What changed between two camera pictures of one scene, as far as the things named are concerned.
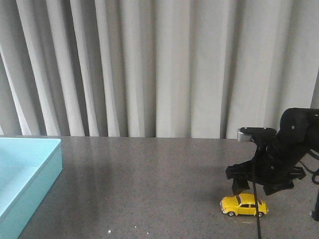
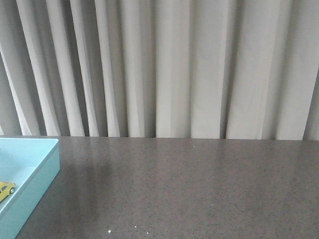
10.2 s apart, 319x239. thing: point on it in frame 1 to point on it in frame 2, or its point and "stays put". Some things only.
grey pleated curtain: (155, 68) stays put
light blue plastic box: (29, 167) stays put
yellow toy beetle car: (242, 204) to (6, 188)
